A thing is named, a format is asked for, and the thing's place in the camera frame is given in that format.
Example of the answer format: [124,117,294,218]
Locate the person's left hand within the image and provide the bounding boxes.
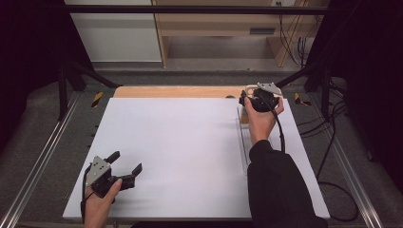
[83,178,124,221]

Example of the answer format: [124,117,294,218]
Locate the black curtain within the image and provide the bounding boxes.
[303,0,403,193]
[0,0,93,155]

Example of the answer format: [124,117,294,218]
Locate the black floor cables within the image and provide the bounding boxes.
[297,78,350,166]

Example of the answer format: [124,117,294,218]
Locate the black horizontal frame bar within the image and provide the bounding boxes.
[62,4,331,15]

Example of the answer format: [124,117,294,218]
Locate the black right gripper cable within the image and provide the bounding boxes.
[258,94,360,222]

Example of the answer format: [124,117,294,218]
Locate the white table board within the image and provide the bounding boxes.
[62,97,331,220]

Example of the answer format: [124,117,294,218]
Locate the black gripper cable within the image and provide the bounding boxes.
[258,94,360,222]
[80,165,93,223]

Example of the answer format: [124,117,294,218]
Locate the white cabinet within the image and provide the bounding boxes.
[64,0,163,64]

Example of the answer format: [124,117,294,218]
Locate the person's right hand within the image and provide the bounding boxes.
[243,94,285,145]

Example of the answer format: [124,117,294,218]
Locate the clear plastic tray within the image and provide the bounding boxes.
[236,104,279,176]

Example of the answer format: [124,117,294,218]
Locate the black frame strut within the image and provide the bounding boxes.
[57,59,122,122]
[268,59,335,122]

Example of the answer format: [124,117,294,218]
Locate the aluminium floor rail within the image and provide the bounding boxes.
[308,93,385,228]
[0,91,82,228]

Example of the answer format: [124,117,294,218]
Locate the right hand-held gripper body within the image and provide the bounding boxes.
[243,82,282,114]

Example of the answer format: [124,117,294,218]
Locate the hanging black cables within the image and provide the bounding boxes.
[276,1,314,68]

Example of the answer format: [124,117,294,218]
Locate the light wooden desk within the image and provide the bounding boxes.
[151,0,329,68]

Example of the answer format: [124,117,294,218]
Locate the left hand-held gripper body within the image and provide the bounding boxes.
[85,155,138,200]

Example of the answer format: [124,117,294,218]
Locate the wooden table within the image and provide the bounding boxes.
[112,85,284,100]

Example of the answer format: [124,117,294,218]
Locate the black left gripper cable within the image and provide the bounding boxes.
[80,165,93,223]

